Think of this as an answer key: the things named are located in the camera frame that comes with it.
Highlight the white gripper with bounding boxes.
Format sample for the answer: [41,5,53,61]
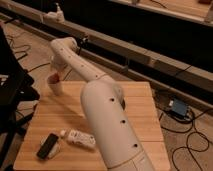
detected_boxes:
[50,57,68,73]

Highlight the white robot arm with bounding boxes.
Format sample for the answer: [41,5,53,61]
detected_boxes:
[50,37,156,171]

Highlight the black chair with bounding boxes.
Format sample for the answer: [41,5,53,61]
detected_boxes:
[0,26,40,168]

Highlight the black smartphone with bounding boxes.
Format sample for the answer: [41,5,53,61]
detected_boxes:
[37,133,59,159]

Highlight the blue power box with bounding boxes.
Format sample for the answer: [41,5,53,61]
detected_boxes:
[169,99,188,118]

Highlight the white object on rail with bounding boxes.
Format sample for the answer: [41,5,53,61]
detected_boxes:
[44,4,65,23]

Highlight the black cable on floor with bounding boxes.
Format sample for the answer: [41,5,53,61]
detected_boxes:
[27,36,90,82]

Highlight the long metal rail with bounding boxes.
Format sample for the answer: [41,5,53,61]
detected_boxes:
[0,0,213,96]

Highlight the black cables near box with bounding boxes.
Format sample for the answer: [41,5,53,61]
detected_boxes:
[156,106,213,171]

